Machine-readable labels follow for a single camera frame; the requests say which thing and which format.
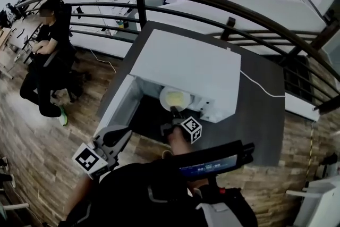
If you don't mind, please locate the white plate of food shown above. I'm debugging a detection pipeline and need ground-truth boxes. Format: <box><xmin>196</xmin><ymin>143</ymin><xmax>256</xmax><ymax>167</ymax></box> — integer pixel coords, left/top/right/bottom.
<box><xmin>159</xmin><ymin>87</ymin><xmax>192</xmax><ymax>112</ymax></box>

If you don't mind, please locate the white plastic equipment stand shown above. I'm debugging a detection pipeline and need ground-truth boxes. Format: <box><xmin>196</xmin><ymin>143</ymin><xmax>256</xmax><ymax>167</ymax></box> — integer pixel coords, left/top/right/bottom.
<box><xmin>285</xmin><ymin>174</ymin><xmax>340</xmax><ymax>227</ymax></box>

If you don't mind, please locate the white power cable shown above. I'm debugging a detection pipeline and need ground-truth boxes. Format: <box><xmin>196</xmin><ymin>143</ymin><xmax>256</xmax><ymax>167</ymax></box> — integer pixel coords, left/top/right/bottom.
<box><xmin>240</xmin><ymin>70</ymin><xmax>286</xmax><ymax>98</ymax></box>

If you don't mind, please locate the person's left forearm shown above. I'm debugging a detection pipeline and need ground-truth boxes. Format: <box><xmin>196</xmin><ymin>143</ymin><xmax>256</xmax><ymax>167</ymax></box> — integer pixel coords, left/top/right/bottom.
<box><xmin>63</xmin><ymin>174</ymin><xmax>94</xmax><ymax>223</ymax></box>

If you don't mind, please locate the white microwave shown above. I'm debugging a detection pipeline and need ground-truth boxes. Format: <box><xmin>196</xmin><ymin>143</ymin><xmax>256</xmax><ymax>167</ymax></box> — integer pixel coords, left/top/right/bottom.
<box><xmin>98</xmin><ymin>28</ymin><xmax>242</xmax><ymax>139</ymax></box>

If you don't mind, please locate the yellow black striped tape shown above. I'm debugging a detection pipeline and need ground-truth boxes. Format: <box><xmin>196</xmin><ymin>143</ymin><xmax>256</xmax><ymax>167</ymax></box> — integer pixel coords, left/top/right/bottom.
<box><xmin>304</xmin><ymin>121</ymin><xmax>316</xmax><ymax>182</ymax></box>

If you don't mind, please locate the thin white floor cable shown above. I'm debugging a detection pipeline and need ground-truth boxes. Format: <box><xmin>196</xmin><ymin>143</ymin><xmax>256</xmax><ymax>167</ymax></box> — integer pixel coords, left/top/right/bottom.
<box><xmin>89</xmin><ymin>48</ymin><xmax>118</xmax><ymax>74</ymax></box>

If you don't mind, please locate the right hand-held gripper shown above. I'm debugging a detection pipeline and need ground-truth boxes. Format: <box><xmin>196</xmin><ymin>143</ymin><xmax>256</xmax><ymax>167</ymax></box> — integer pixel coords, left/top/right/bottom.
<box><xmin>160</xmin><ymin>105</ymin><xmax>203</xmax><ymax>145</ymax></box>

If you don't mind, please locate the black chest-mounted screen device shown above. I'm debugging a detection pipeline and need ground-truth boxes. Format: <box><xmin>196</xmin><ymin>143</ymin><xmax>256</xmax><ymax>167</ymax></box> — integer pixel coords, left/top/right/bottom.
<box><xmin>177</xmin><ymin>139</ymin><xmax>256</xmax><ymax>182</ymax></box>

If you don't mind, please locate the person's right forearm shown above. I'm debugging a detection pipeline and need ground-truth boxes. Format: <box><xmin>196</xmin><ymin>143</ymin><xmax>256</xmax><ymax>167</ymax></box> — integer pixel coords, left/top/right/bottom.
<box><xmin>168</xmin><ymin>126</ymin><xmax>195</xmax><ymax>158</ymax></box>

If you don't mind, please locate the light wooden desk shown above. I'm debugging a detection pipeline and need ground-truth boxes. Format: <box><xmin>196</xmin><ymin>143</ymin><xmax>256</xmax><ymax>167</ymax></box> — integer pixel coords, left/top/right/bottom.
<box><xmin>0</xmin><ymin>18</ymin><xmax>43</xmax><ymax>52</ymax></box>

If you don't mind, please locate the person's black shirt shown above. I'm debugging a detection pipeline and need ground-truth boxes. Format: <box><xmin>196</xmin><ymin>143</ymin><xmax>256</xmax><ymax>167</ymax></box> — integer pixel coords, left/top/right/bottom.
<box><xmin>57</xmin><ymin>158</ymin><xmax>259</xmax><ymax>227</ymax></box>

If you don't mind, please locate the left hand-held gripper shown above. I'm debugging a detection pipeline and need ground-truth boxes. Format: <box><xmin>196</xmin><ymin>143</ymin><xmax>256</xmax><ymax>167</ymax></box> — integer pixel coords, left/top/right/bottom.
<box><xmin>72</xmin><ymin>124</ymin><xmax>133</xmax><ymax>180</ymax></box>

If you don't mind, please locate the white chest harness mount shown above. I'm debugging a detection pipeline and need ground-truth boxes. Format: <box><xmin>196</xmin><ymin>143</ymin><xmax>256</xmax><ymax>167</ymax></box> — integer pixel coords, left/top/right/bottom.
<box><xmin>195</xmin><ymin>201</ymin><xmax>234</xmax><ymax>227</ymax></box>

